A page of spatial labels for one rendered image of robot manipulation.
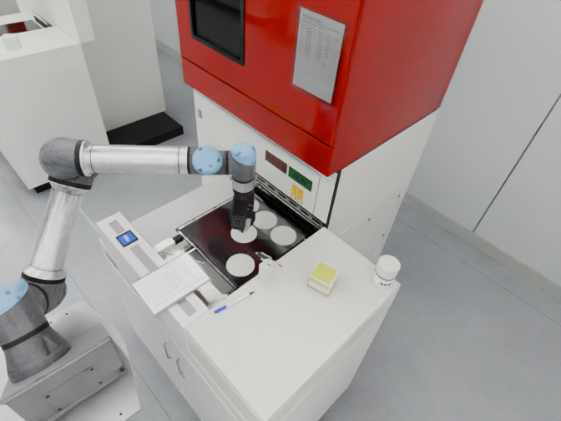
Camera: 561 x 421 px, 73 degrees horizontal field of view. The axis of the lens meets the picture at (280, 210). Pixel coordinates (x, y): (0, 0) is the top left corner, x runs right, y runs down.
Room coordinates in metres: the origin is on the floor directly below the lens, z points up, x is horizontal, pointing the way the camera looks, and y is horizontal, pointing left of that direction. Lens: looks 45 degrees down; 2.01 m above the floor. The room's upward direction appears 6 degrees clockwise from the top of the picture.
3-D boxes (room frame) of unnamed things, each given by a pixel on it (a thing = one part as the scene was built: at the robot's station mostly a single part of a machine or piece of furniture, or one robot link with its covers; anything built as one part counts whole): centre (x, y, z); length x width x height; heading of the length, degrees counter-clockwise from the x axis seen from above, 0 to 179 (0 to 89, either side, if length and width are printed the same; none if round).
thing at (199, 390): (0.85, 0.14, 0.41); 0.97 x 0.64 x 0.82; 48
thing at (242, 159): (0.94, 0.13, 1.27); 0.09 x 0.08 x 0.11; 100
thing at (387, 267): (0.77, -0.36, 1.01); 0.07 x 0.07 x 0.10
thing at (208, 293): (0.77, 0.29, 0.87); 0.36 x 0.08 x 0.03; 48
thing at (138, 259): (0.75, 0.42, 0.89); 0.55 x 0.09 x 0.14; 48
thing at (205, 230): (0.98, 0.13, 0.90); 0.34 x 0.34 x 0.01; 48
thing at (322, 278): (0.73, -0.16, 1.00); 0.07 x 0.07 x 0.07; 63
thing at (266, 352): (0.65, -0.09, 0.89); 0.62 x 0.35 x 0.14; 138
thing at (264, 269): (0.73, 0.02, 1.03); 0.06 x 0.04 x 0.13; 138
